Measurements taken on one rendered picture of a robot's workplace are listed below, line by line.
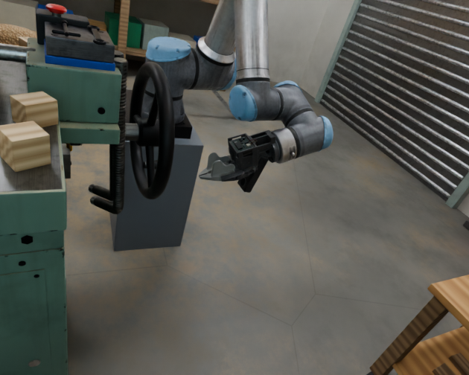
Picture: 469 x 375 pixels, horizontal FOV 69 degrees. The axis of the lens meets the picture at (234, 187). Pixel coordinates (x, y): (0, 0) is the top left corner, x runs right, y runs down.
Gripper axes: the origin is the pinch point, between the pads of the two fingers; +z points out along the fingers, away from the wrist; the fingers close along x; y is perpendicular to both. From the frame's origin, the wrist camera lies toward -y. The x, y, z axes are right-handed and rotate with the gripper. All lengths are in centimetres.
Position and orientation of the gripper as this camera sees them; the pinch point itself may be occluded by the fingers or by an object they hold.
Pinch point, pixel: (204, 177)
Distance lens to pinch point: 87.7
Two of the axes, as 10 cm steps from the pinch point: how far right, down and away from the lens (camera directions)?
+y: -0.7, -7.3, -6.8
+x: 3.9, 6.0, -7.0
